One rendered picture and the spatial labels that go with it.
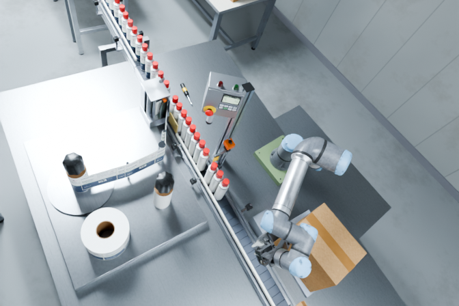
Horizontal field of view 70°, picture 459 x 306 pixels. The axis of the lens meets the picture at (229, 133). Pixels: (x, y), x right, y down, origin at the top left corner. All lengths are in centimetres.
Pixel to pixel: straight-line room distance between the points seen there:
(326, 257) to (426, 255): 198
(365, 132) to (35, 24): 353
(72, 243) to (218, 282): 72
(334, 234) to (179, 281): 78
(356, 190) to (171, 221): 118
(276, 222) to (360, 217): 97
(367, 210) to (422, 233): 142
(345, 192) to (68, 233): 158
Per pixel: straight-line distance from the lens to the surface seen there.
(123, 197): 179
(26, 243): 274
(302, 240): 135
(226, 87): 145
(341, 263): 171
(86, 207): 178
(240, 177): 197
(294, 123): 230
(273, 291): 180
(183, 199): 180
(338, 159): 149
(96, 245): 159
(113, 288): 175
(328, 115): 368
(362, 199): 227
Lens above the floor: 256
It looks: 56 degrees down
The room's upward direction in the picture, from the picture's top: 24 degrees clockwise
